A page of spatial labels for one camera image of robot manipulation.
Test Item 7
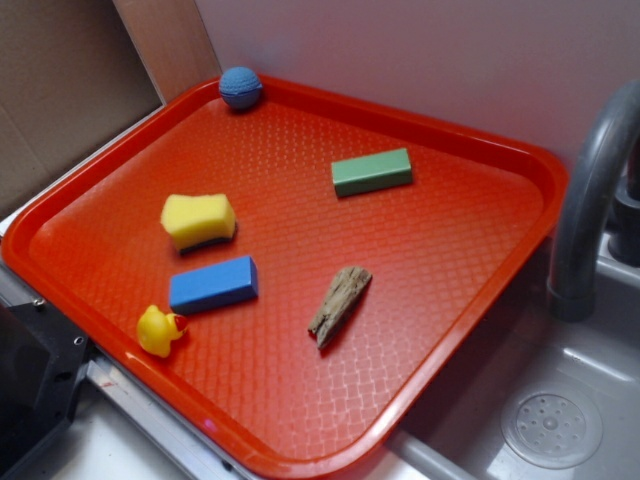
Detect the blue rectangular block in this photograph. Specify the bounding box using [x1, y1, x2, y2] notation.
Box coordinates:
[169, 256, 259, 315]

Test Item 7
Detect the brown wood chip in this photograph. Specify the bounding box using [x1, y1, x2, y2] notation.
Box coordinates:
[307, 266, 373, 350]

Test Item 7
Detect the brown cardboard panel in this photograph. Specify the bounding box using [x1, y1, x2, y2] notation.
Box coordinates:
[1, 1, 160, 217]

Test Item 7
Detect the red plastic tray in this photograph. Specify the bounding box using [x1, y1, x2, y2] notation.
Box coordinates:
[1, 78, 568, 479]

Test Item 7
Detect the black metal bracket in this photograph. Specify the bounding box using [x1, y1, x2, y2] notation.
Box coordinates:
[1, 303, 90, 479]

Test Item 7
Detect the blue textured ball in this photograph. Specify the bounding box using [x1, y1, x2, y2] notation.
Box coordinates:
[219, 66, 263, 110]

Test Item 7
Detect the grey toy sink basin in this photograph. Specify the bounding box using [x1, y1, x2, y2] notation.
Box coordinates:
[387, 227, 640, 480]

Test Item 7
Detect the grey toy faucet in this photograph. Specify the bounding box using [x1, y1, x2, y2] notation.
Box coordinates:
[547, 80, 639, 322]

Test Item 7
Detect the yellow sponge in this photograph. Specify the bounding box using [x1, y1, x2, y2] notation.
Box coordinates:
[160, 193, 237, 253]

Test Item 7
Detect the aluminium frame rail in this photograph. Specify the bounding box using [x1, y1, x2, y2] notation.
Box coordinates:
[1, 266, 249, 479]

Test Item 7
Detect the yellow rubber duck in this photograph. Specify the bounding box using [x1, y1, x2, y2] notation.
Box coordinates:
[136, 305, 188, 358]

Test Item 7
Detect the green rectangular block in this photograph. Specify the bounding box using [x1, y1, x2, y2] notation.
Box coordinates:
[331, 148, 413, 198]

